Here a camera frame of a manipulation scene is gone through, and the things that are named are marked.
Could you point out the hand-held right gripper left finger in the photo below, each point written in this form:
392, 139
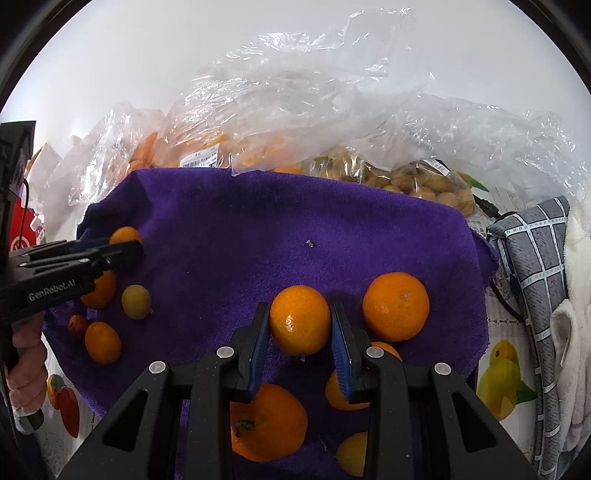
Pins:
261, 350

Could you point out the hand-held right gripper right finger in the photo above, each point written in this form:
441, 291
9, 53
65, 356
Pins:
341, 364

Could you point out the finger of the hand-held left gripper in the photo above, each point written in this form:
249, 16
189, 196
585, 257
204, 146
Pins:
115, 256
60, 249

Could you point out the small red-orange kumquat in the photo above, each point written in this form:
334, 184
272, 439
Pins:
78, 325

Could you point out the orange mandarin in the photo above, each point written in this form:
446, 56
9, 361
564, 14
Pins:
395, 305
300, 320

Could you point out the dull yellow kumquat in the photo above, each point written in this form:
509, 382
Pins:
136, 301

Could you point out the mandarin with green stem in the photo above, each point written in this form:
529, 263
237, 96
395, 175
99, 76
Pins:
268, 422

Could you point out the bright yellow kumquat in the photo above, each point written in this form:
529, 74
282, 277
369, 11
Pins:
353, 454

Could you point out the person's left forearm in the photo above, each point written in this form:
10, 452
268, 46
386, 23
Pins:
27, 422

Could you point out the person's left hand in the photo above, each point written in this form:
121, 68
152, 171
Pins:
32, 364

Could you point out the red box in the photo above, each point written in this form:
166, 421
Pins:
34, 226

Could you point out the white paper box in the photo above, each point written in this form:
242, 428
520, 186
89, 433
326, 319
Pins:
46, 166

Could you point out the purple towel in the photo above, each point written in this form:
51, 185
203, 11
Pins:
221, 249

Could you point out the plastic bag of oranges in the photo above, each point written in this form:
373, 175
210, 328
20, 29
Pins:
147, 147

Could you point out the plastic bag of longans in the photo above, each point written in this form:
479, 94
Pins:
415, 182

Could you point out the grey checked cloth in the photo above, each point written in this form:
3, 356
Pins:
531, 249

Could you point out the white towel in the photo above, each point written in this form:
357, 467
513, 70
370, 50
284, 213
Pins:
572, 332

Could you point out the crumpled clear plastic bag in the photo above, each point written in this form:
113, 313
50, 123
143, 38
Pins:
323, 92

